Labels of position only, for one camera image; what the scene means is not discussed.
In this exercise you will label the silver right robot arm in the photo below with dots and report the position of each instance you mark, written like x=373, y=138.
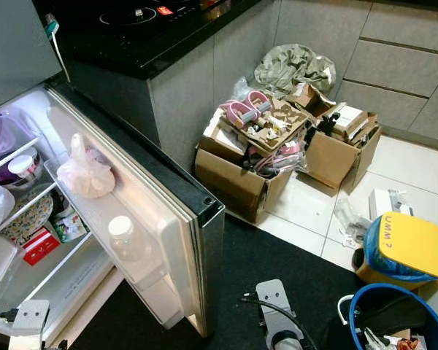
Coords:
x=286, y=343

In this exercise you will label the white fridge body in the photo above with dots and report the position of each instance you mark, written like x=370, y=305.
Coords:
x=73, y=284

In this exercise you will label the white fridge door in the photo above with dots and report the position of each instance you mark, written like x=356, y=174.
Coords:
x=175, y=211

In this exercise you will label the white lidded jar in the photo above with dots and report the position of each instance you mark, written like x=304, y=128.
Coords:
x=23, y=168

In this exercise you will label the purple plastic container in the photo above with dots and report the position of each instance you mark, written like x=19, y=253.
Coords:
x=7, y=135

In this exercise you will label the patterned food pack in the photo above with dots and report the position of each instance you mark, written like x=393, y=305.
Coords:
x=25, y=215

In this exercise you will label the red food pack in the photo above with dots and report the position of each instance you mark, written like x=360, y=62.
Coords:
x=41, y=246

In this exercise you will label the green snack bag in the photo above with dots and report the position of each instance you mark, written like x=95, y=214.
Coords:
x=69, y=222

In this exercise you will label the pink filled plastic bag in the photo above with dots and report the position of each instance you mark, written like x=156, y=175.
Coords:
x=86, y=175

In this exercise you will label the grey freezer door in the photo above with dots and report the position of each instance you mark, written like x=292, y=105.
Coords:
x=14, y=51

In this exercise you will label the small teal item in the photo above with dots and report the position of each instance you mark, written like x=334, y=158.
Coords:
x=52, y=25

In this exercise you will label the black induction hob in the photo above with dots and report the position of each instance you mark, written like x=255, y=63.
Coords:
x=139, y=14

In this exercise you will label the brown cardboard box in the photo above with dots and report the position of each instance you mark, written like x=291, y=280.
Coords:
x=328, y=160
x=233, y=186

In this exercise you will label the large black floor mat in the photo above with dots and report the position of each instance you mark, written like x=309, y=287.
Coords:
x=241, y=270

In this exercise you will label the flat cardboard tray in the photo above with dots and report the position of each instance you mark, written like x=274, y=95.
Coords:
x=270, y=135

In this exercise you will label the grey-green crumpled cloth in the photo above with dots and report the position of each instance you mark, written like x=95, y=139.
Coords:
x=292, y=69

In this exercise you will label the small open cardboard box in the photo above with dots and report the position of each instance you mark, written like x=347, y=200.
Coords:
x=306, y=95

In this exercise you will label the black bottle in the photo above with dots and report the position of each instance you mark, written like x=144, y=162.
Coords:
x=328, y=124

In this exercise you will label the white carton in box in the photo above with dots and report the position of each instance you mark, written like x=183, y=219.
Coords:
x=350, y=120

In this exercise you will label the clear crumpled plastic bag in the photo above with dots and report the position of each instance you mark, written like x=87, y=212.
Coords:
x=352, y=222

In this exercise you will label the blue plastic bucket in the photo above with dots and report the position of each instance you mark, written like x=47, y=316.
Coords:
x=355, y=321

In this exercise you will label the small white box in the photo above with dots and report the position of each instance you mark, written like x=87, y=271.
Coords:
x=387, y=204

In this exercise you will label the grey kitchen cabinets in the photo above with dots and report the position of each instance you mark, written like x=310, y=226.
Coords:
x=394, y=58

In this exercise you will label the yellow lidded bin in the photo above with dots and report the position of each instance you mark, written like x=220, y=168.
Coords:
x=416, y=244

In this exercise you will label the rubbish in bucket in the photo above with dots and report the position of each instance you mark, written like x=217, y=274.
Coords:
x=390, y=341

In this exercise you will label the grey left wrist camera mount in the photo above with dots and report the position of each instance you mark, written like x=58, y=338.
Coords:
x=29, y=324

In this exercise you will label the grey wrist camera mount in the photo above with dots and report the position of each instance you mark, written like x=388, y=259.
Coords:
x=274, y=306
x=29, y=324

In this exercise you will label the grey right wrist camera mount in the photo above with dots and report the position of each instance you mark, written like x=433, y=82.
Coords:
x=274, y=306

